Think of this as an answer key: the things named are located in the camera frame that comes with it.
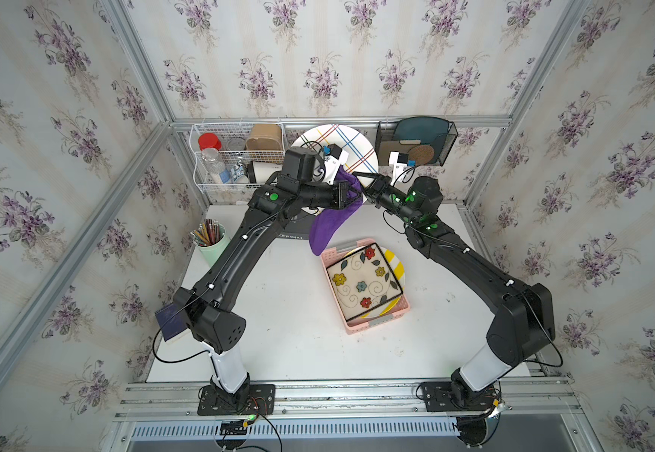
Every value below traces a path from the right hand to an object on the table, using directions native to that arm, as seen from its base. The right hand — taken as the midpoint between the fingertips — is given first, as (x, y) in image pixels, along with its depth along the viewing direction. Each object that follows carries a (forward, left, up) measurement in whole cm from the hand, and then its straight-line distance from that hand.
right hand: (354, 175), depth 69 cm
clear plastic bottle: (+18, +44, -12) cm, 49 cm away
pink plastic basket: (-25, -4, -34) cm, 42 cm away
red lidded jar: (+26, +47, -7) cm, 54 cm away
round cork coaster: (+28, -25, -13) cm, 40 cm away
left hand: (-5, -3, -3) cm, 7 cm away
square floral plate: (-9, -5, -36) cm, 38 cm away
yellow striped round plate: (-7, -16, -34) cm, 38 cm away
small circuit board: (-49, +30, -43) cm, 72 cm away
